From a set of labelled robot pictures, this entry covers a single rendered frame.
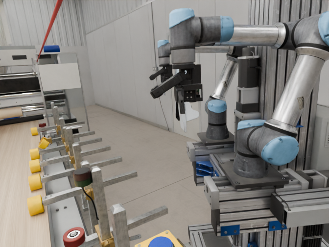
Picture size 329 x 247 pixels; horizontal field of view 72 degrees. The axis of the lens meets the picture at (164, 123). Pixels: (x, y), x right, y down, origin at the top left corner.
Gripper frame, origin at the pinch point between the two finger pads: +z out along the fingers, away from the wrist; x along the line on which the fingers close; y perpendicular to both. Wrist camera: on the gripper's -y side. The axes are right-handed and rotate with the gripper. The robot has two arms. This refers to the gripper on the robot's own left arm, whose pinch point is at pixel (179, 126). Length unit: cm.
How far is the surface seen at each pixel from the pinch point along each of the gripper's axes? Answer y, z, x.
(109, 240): -29, 45, 3
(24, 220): -68, 42, 17
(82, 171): -35.2, 14.4, 3.1
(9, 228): -72, 42, 13
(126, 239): -18.8, 26.6, -18.2
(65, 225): -66, 70, 48
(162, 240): -8.9, 8.5, -39.7
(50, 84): -137, -4, 234
